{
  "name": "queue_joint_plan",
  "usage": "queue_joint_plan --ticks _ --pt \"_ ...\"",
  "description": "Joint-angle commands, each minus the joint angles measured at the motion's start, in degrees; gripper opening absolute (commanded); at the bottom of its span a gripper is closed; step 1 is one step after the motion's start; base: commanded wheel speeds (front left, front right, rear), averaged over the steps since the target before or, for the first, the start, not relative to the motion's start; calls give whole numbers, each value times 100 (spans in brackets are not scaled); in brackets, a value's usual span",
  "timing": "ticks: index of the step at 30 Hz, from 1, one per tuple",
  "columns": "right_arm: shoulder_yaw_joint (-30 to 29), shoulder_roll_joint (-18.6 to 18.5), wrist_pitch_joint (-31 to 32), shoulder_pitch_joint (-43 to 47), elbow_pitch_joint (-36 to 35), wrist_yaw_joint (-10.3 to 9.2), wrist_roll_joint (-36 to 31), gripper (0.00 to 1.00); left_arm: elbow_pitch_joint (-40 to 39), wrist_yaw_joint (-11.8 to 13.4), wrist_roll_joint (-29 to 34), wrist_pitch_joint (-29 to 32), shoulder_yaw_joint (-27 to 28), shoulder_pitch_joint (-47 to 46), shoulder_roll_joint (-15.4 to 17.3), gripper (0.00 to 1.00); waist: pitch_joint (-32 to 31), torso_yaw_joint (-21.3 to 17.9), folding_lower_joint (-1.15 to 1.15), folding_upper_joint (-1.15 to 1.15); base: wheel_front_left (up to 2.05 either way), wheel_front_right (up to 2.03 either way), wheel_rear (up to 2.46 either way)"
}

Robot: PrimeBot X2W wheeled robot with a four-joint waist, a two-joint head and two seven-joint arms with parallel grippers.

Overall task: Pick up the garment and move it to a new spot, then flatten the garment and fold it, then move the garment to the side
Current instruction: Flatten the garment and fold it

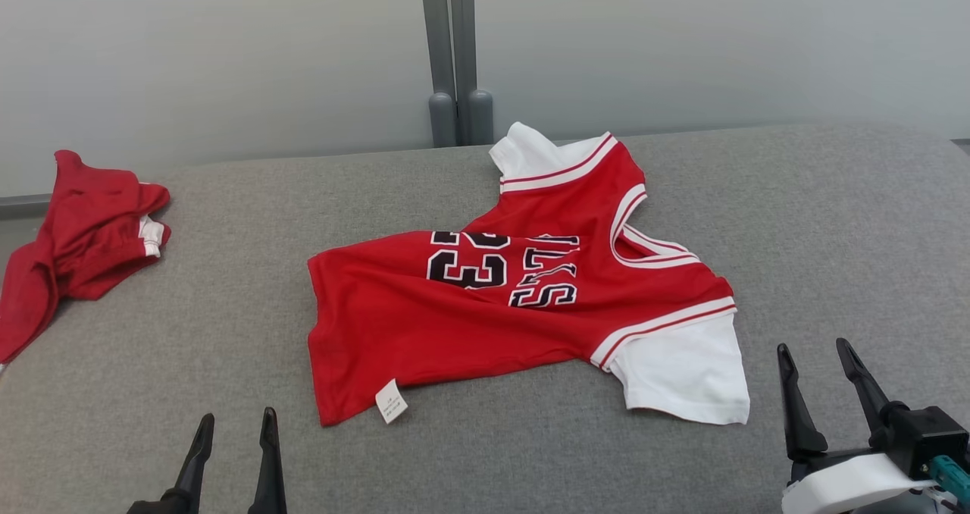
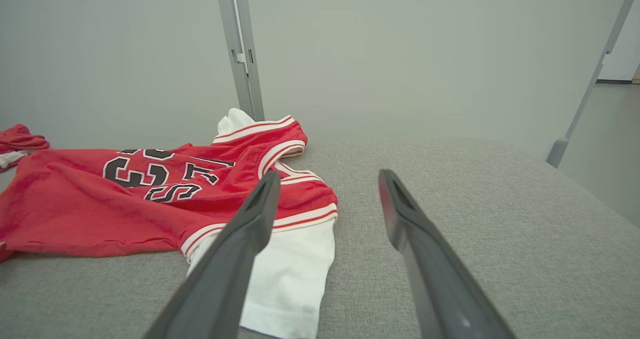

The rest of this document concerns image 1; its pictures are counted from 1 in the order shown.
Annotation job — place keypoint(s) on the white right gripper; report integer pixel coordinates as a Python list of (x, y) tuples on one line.
[(849, 487)]

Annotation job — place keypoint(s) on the grey partition post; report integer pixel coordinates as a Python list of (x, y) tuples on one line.
[(442, 120), (480, 116)]

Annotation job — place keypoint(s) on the dark grey wall rail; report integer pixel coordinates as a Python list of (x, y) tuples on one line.
[(23, 205)]

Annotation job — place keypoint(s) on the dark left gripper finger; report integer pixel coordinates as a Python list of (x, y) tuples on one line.
[(270, 468), (198, 461)]

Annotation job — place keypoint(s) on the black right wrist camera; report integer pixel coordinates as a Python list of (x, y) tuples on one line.
[(928, 434)]

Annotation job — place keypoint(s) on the red white-striped shorts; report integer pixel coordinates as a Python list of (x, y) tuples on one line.
[(83, 233)]

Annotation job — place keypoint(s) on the red white basketball jersey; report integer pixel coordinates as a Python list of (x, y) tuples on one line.
[(424, 332)]

